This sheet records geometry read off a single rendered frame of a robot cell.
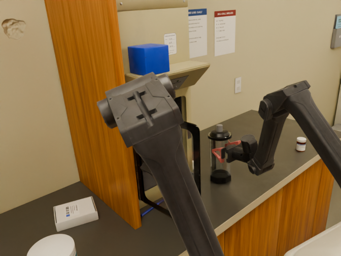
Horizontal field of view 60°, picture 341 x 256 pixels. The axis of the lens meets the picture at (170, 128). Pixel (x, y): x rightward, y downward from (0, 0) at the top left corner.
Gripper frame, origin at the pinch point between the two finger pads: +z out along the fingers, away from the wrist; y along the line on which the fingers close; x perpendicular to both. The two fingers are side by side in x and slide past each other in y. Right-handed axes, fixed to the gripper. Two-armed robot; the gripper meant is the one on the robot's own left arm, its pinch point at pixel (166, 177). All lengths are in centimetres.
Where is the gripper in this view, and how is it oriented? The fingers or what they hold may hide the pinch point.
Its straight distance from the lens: 98.2
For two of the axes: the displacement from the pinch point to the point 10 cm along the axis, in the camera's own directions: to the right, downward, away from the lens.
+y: -6.1, 6.6, -4.4
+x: 7.3, 2.4, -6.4
